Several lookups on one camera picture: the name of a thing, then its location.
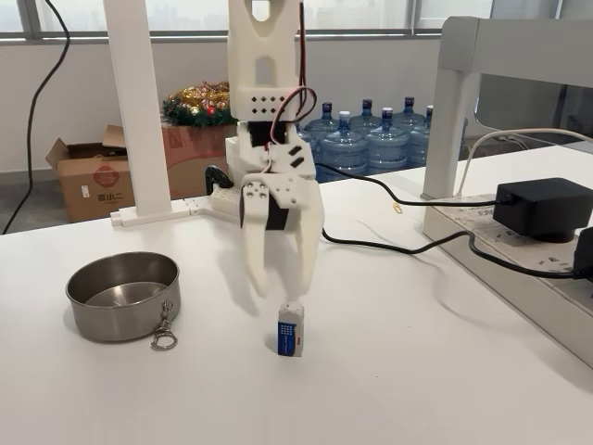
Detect white upright post stand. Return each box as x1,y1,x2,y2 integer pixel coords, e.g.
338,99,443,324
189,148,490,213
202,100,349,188
102,0,209,228

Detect round metal bowl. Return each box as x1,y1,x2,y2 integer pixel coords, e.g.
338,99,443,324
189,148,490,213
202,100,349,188
64,251,183,344

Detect red cardboard box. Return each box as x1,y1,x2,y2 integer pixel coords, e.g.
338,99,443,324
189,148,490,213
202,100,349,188
161,124,229,200

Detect brown cardboard box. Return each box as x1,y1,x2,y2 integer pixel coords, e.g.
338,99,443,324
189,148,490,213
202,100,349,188
44,123,135,223

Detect black table clamp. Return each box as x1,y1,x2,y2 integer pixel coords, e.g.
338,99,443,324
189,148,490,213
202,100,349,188
205,164,233,191

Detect red black servo cable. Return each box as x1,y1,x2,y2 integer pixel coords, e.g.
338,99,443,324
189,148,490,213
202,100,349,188
266,0,320,157

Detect white desk shelf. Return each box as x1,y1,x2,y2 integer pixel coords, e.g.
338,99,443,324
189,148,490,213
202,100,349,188
422,16,593,200

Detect small white and blue box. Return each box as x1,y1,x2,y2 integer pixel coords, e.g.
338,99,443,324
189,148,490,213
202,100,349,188
276,299,307,358

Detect white power strip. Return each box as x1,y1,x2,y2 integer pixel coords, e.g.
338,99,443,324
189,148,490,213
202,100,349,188
423,194,593,367

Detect white cable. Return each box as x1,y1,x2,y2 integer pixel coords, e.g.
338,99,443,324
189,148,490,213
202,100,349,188
456,128,593,198

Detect black adapter cable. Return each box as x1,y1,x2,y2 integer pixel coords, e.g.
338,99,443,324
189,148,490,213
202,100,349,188
314,161,504,206

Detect black power cable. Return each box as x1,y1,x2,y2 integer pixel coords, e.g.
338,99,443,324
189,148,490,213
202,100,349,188
322,222,593,279

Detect metal key clasp ring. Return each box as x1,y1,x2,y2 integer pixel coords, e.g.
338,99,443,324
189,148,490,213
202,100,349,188
149,300,180,351

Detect green tinsel Christmas wreath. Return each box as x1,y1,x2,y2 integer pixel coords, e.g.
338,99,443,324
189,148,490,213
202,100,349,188
160,81,238,132

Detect black hanging cable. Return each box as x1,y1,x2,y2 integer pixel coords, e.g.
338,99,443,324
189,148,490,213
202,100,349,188
0,0,71,235

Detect grey window frame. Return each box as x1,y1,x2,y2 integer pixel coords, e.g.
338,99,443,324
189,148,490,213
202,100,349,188
0,0,495,46

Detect black power adapter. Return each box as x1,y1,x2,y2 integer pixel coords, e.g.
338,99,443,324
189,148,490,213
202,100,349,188
492,177,587,243

